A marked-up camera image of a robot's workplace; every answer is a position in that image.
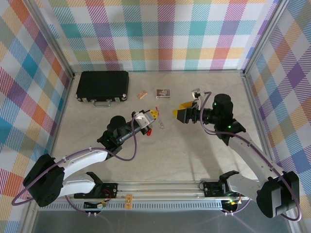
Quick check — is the playing card box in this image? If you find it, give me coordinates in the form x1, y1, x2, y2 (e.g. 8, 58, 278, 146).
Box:
155, 88, 171, 99

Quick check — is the small wooden tag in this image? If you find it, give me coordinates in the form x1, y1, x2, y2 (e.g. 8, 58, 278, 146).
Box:
124, 193, 134, 210

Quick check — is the small green circuit connector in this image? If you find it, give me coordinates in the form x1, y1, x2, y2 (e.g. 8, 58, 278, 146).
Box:
223, 198, 242, 207
83, 199, 108, 210

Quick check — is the grey metal front panel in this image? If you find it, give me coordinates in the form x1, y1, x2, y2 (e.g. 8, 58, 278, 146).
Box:
31, 210, 294, 233

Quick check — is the aluminium side frame rail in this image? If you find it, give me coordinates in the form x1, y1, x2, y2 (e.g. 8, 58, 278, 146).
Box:
20, 74, 75, 233
242, 72, 301, 233

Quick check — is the aluminium back frame rail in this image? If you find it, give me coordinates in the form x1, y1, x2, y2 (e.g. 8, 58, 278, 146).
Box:
72, 69, 245, 74

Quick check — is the black briefcase with metal handle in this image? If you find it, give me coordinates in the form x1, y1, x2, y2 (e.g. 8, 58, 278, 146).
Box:
75, 70, 130, 108

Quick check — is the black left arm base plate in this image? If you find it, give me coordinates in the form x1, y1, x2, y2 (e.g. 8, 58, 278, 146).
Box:
73, 182, 119, 200

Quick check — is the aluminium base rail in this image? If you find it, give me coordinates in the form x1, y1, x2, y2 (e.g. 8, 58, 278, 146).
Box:
29, 181, 251, 202

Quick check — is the aluminium frame post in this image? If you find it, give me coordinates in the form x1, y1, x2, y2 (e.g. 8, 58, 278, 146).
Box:
242, 0, 291, 76
25, 0, 76, 78

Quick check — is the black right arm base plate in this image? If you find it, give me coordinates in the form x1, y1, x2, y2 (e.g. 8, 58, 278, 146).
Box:
203, 181, 228, 198

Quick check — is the perforated grey cable duct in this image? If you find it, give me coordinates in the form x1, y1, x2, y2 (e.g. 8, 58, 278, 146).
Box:
38, 201, 225, 212

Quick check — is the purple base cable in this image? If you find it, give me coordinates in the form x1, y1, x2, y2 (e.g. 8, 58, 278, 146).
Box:
222, 197, 251, 217
64, 195, 98, 217

